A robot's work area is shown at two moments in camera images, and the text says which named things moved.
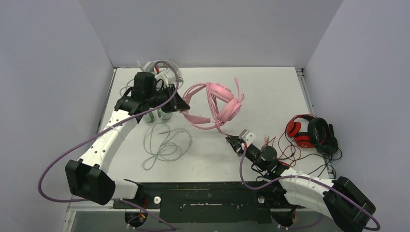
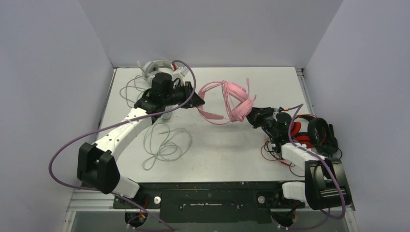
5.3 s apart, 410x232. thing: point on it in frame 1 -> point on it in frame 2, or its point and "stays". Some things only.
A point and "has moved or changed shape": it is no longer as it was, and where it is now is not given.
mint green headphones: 168,146 stays
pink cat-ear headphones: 208,106 has moved or changed shape
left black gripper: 177,104 -> 186,89
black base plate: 230,202 stays
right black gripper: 239,145 -> 262,117
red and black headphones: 311,132 stays
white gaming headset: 149,67 stays
